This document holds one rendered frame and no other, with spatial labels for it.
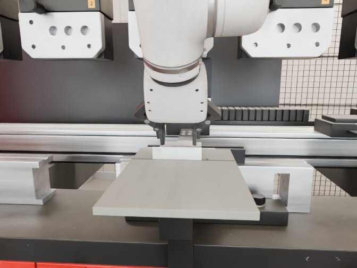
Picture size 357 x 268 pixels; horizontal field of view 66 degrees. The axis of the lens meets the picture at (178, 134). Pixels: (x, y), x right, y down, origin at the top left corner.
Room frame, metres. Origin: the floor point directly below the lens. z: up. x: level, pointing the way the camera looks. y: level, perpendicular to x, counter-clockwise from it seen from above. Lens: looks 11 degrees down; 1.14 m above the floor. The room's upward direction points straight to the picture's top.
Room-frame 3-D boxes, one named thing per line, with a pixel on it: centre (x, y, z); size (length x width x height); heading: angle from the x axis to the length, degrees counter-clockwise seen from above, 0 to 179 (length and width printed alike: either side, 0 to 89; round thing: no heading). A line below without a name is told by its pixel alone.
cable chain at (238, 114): (0.94, -0.25, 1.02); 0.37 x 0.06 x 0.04; 86
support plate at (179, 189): (0.40, 0.00, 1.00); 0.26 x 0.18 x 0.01; 176
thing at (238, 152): (0.55, -0.03, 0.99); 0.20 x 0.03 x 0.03; 86
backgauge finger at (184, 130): (0.72, -0.02, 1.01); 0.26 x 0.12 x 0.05; 176
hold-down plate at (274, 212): (0.49, -0.05, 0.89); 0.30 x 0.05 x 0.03; 86
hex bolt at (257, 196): (0.48, -0.15, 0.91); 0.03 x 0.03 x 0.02
